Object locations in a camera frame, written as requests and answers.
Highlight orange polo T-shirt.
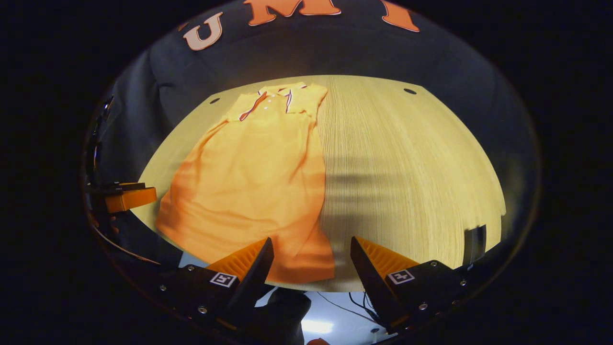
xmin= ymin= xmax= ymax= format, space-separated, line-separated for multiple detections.
xmin=155 ymin=81 xmax=336 ymax=285

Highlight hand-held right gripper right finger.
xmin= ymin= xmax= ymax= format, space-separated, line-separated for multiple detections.
xmin=349 ymin=235 xmax=480 ymax=335

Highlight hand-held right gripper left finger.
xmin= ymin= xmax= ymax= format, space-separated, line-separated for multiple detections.
xmin=159 ymin=237 xmax=275 ymax=332

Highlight black cable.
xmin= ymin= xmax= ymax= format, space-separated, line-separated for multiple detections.
xmin=316 ymin=290 xmax=385 ymax=332

